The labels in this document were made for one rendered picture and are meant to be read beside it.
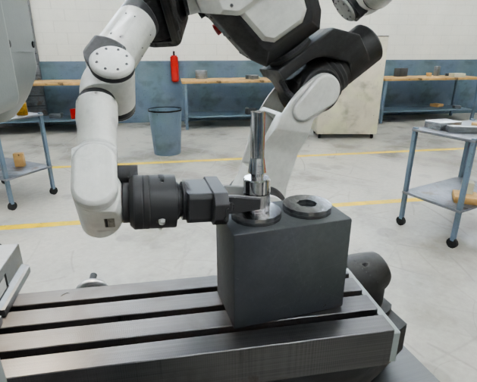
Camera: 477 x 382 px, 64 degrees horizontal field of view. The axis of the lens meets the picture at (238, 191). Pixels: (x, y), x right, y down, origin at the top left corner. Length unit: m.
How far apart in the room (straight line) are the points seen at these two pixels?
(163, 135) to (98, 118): 4.73
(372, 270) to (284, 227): 0.73
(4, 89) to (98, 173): 0.18
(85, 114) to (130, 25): 0.24
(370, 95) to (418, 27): 3.28
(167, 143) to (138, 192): 4.86
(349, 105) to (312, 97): 5.66
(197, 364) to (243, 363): 0.08
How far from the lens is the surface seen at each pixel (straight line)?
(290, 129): 0.98
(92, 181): 0.60
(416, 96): 9.85
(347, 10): 1.12
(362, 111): 6.73
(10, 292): 0.90
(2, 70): 0.49
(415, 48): 9.70
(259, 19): 0.92
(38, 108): 8.49
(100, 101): 0.72
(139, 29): 0.86
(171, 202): 0.60
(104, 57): 0.76
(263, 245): 0.64
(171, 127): 5.41
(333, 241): 0.71
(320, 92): 1.00
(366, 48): 1.10
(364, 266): 1.35
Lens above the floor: 1.41
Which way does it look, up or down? 20 degrees down
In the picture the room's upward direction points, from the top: straight up
